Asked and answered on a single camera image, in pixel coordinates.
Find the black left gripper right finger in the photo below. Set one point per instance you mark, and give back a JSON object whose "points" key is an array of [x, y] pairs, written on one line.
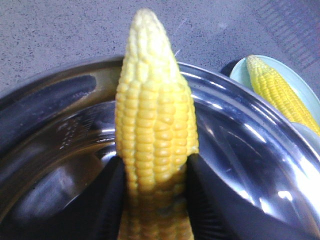
{"points": [[217, 212]]}

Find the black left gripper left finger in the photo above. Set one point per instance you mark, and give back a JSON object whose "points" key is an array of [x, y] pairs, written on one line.
{"points": [[96, 213]]}

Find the yellow corn cob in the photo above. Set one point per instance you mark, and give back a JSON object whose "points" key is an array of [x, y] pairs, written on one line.
{"points": [[267, 82], [155, 133]]}

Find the pale green electric cooking pot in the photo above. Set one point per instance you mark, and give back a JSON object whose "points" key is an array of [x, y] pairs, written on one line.
{"points": [[57, 134]]}

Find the light green round plate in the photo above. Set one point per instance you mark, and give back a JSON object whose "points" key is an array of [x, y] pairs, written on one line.
{"points": [[240, 74]]}

